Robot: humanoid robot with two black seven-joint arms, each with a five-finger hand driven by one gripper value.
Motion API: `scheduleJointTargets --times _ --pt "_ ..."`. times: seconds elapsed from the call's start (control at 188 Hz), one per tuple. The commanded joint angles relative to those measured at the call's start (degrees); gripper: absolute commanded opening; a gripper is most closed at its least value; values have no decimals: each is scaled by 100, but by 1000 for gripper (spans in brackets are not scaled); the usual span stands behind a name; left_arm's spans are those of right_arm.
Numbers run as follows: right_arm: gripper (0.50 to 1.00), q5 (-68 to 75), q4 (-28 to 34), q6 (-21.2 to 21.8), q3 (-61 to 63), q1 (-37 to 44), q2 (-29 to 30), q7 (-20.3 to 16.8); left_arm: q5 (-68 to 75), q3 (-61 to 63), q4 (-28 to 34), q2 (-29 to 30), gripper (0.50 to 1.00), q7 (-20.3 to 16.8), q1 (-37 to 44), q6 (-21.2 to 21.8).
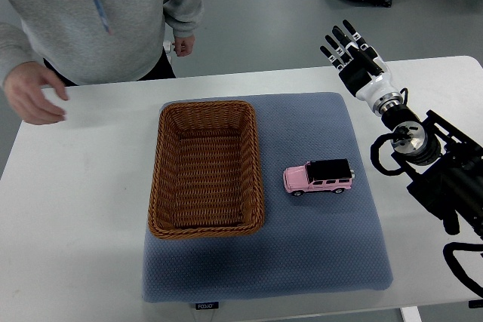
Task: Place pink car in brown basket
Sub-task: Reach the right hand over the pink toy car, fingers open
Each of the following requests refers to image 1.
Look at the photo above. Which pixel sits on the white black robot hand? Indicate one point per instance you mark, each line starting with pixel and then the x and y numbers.
pixel 363 72

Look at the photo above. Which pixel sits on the pink toy car black roof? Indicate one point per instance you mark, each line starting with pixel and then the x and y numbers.
pixel 319 176

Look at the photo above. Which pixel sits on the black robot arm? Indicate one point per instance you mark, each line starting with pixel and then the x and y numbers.
pixel 444 164

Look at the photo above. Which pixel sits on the brown wicker basket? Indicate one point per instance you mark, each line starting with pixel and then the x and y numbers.
pixel 207 179

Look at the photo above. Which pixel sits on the person left hand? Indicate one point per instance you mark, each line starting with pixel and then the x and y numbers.
pixel 183 46

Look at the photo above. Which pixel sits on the person right hand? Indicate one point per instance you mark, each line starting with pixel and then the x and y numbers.
pixel 23 89

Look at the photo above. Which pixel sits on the blue grey cushion mat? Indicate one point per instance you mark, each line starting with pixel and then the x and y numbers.
pixel 316 243

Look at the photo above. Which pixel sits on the person grey sweatshirt torso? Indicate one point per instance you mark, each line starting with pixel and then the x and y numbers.
pixel 95 41

